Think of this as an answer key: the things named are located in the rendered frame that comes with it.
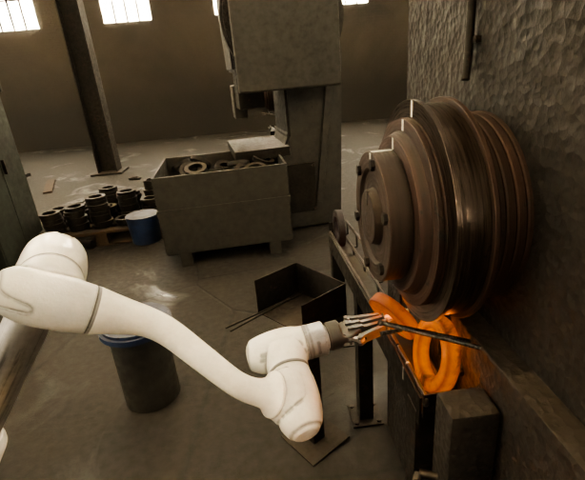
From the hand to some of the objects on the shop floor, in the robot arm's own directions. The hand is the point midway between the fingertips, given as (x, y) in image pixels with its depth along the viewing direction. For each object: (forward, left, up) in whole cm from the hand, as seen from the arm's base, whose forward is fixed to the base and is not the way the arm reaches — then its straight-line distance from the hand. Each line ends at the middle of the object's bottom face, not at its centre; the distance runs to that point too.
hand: (397, 318), depth 116 cm
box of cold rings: (-44, +265, -90) cm, 283 cm away
